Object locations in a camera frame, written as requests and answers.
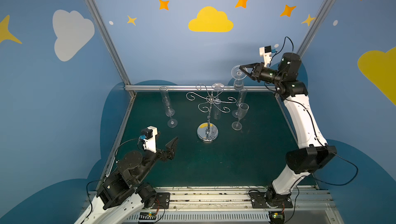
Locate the clear wine glass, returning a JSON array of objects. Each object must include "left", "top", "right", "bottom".
[
  {"left": 231, "top": 65, "right": 246, "bottom": 91},
  {"left": 232, "top": 103, "right": 249, "bottom": 131}
]

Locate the clear flute glass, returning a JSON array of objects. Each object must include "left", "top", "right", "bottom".
[
  {"left": 159, "top": 86, "right": 175, "bottom": 118},
  {"left": 212, "top": 83, "right": 224, "bottom": 120},
  {"left": 162, "top": 98, "right": 178, "bottom": 128},
  {"left": 232, "top": 88, "right": 248, "bottom": 118}
]

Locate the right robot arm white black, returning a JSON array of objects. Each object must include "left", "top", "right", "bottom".
[{"left": 239, "top": 53, "right": 337, "bottom": 208}]

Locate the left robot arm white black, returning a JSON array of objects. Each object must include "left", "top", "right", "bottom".
[{"left": 76, "top": 137, "right": 178, "bottom": 224}]

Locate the chrome wine glass rack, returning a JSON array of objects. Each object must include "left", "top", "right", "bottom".
[{"left": 186, "top": 84, "right": 237, "bottom": 143}]

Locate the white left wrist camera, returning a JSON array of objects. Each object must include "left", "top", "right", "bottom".
[{"left": 139, "top": 126, "right": 158, "bottom": 153}]

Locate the aluminium back frame rail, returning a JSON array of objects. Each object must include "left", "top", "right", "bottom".
[{"left": 124, "top": 85, "right": 276, "bottom": 92}]

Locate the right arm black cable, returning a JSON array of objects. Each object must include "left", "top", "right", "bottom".
[{"left": 269, "top": 36, "right": 295, "bottom": 67}]

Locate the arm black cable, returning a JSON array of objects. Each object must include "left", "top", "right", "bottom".
[
  {"left": 269, "top": 36, "right": 295, "bottom": 67},
  {"left": 114, "top": 137, "right": 146, "bottom": 163}
]

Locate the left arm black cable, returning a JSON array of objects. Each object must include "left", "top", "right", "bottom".
[{"left": 114, "top": 137, "right": 146, "bottom": 163}]

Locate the aluminium left floor rail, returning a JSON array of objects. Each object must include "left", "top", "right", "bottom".
[{"left": 101, "top": 96, "right": 135, "bottom": 179}]

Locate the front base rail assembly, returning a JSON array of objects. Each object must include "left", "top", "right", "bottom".
[{"left": 80, "top": 185, "right": 341, "bottom": 224}]

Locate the aluminium right corner post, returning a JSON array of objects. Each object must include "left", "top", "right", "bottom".
[{"left": 297, "top": 0, "right": 336, "bottom": 59}]

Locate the aluminium corner post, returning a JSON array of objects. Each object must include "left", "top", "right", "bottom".
[
  {"left": 297, "top": 0, "right": 336, "bottom": 59},
  {"left": 84, "top": 0, "right": 131, "bottom": 86}
]

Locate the aluminium left corner post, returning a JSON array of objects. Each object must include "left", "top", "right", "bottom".
[{"left": 84, "top": 0, "right": 131, "bottom": 86}]

